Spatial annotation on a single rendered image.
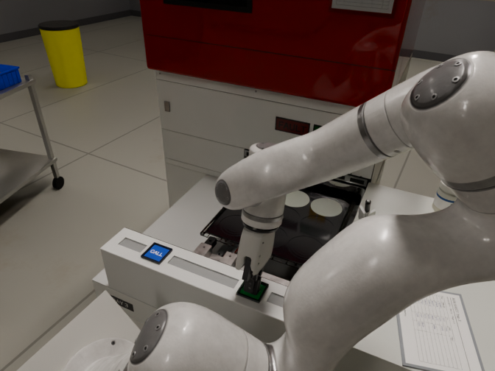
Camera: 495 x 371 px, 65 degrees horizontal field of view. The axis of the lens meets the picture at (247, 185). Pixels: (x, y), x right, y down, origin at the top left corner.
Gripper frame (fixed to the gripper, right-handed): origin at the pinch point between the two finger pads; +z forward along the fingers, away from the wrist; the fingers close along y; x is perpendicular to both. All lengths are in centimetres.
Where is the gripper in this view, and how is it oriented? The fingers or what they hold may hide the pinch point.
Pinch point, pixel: (252, 283)
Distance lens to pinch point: 88.7
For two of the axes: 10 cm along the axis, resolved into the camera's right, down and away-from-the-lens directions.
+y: -4.1, 3.0, -8.6
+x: 9.1, 2.5, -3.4
